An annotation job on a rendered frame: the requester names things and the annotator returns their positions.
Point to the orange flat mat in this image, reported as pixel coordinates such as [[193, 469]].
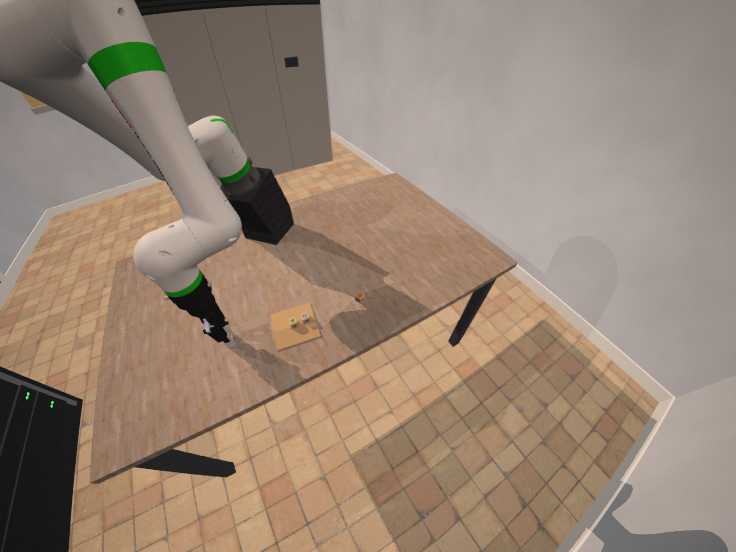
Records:
[[285, 336]]

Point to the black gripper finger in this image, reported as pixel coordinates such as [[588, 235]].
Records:
[[221, 318], [216, 331]]

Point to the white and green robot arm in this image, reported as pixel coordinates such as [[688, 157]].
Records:
[[43, 44]]

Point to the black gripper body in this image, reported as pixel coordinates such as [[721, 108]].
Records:
[[203, 312]]

